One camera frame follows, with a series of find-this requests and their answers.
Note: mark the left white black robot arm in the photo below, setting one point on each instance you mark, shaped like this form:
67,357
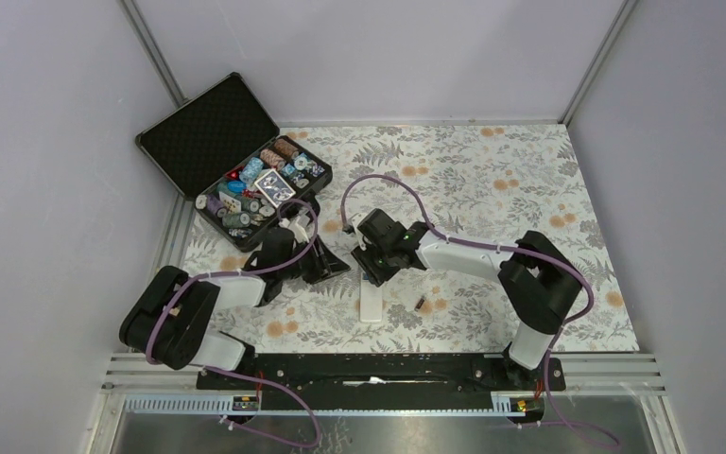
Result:
170,322

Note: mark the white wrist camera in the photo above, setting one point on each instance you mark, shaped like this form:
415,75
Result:
352,222
300,226

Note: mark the black poker chip case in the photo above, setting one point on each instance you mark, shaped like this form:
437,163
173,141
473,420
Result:
209,147

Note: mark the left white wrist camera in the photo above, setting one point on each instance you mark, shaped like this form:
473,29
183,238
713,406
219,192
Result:
300,226

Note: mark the playing card deck box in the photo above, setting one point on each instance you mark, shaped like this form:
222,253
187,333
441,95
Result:
274,187

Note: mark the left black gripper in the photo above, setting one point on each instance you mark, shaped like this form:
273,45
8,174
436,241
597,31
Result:
325,265

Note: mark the white remote control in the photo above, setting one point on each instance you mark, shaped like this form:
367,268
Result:
370,302

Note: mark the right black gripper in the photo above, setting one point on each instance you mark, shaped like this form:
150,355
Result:
363,255

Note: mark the floral table mat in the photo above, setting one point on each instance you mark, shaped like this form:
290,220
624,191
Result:
487,182

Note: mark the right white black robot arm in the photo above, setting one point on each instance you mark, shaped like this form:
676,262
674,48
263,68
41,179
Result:
539,282

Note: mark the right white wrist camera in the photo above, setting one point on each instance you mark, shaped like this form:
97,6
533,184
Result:
352,222

